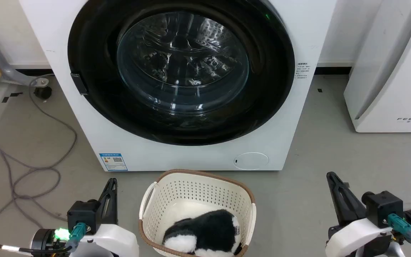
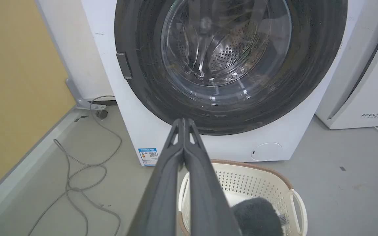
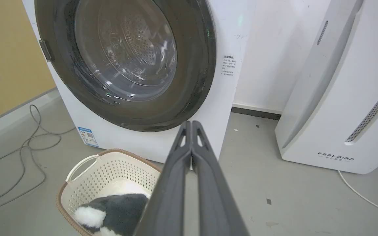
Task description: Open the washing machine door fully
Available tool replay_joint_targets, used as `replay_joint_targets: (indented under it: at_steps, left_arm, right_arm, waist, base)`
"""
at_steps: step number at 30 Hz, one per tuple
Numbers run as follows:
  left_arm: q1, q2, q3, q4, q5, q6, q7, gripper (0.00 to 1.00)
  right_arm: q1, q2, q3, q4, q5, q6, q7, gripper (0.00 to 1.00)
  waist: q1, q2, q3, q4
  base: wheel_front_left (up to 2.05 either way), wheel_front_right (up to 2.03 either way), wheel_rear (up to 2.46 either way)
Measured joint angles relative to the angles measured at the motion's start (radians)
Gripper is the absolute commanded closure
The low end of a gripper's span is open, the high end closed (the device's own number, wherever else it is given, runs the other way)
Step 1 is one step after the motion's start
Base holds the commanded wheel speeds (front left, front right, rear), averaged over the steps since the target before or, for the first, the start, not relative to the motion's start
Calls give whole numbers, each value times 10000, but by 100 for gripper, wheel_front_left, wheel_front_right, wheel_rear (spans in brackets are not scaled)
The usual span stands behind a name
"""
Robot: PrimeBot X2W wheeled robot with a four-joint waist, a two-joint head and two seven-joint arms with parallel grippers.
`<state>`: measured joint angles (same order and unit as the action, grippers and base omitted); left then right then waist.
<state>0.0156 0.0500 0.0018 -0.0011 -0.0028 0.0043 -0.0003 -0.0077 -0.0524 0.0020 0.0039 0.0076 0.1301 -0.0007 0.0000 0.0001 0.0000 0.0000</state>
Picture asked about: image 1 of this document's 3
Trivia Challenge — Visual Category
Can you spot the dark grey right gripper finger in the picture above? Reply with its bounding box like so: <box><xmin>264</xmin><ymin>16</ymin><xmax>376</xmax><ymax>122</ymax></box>
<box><xmin>326</xmin><ymin>171</ymin><xmax>367</xmax><ymax>226</ymax></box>

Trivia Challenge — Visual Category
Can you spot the grey power cable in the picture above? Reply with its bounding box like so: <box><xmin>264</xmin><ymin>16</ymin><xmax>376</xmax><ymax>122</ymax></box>
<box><xmin>0</xmin><ymin>74</ymin><xmax>78</xmax><ymax>247</ymax></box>

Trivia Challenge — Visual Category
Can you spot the round black glass washer door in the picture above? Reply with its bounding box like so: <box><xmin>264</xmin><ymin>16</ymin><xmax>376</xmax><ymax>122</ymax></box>
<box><xmin>67</xmin><ymin>0</ymin><xmax>295</xmax><ymax>146</ymax></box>

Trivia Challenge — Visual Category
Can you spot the blue energy label sticker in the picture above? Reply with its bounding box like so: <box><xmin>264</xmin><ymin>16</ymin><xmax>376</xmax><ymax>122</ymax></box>
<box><xmin>99</xmin><ymin>153</ymin><xmax>128</xmax><ymax>172</ymax></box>

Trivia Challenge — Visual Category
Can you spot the black and white plush toy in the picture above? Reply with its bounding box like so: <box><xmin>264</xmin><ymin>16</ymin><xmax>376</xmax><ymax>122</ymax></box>
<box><xmin>162</xmin><ymin>209</ymin><xmax>244</xmax><ymax>257</ymax></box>

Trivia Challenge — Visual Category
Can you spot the black text warning label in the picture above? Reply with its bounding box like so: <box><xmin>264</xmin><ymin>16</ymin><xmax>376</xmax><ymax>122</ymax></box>
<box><xmin>295</xmin><ymin>61</ymin><xmax>311</xmax><ymax>83</ymax></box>

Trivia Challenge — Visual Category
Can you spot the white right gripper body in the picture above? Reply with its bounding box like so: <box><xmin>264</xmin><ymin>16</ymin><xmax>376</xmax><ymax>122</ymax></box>
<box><xmin>325</xmin><ymin>208</ymin><xmax>411</xmax><ymax>257</ymax></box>

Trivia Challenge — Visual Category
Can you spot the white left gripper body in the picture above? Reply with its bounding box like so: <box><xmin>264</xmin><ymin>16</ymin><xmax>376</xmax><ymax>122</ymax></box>
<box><xmin>31</xmin><ymin>224</ymin><xmax>139</xmax><ymax>257</ymax></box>

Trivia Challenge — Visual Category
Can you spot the black door handle latch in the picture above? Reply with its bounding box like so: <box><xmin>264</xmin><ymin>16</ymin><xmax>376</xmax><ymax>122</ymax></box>
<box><xmin>70</xmin><ymin>73</ymin><xmax>88</xmax><ymax>96</ymax></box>

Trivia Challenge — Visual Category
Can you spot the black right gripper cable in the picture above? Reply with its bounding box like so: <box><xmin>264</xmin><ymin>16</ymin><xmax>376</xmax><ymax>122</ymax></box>
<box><xmin>387</xmin><ymin>213</ymin><xmax>411</xmax><ymax>257</ymax></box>

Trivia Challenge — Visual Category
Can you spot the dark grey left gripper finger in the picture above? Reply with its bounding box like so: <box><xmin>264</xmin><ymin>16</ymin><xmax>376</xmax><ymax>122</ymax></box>
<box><xmin>98</xmin><ymin>177</ymin><xmax>118</xmax><ymax>226</ymax></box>

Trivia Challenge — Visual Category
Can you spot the oval white filter cover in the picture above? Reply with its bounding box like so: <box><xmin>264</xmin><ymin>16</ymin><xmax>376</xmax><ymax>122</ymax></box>
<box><xmin>233</xmin><ymin>152</ymin><xmax>270</xmax><ymax>171</ymax></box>

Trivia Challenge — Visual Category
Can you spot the white air purifier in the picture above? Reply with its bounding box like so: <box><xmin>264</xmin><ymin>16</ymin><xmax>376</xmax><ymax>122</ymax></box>
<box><xmin>344</xmin><ymin>0</ymin><xmax>411</xmax><ymax>133</ymax></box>

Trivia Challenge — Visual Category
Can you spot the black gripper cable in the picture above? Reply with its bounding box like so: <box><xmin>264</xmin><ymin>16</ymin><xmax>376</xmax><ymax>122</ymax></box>
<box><xmin>0</xmin><ymin>222</ymin><xmax>87</xmax><ymax>255</ymax></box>
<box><xmin>387</xmin><ymin>213</ymin><xmax>411</xmax><ymax>257</ymax></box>

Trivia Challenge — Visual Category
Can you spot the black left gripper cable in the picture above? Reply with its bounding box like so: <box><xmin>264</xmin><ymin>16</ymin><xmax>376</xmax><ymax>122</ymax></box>
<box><xmin>0</xmin><ymin>222</ymin><xmax>87</xmax><ymax>255</ymax></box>

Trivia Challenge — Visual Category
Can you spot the grey metal leg with caster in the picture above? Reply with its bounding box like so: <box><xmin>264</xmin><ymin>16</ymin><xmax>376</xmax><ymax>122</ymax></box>
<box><xmin>0</xmin><ymin>37</ymin><xmax>49</xmax><ymax>87</ymax></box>

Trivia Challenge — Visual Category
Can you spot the cream laundry basket brown rim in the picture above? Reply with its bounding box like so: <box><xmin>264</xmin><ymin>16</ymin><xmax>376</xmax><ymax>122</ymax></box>
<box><xmin>138</xmin><ymin>169</ymin><xmax>257</xmax><ymax>257</ymax></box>

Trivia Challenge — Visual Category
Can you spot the white front-load washing machine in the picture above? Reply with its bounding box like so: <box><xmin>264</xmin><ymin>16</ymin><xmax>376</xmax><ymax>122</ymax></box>
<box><xmin>19</xmin><ymin>0</ymin><xmax>336</xmax><ymax>172</ymax></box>

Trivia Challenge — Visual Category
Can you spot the small black round foot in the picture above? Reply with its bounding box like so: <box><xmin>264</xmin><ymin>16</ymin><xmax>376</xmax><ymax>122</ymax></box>
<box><xmin>34</xmin><ymin>86</ymin><xmax>53</xmax><ymax>100</ymax></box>

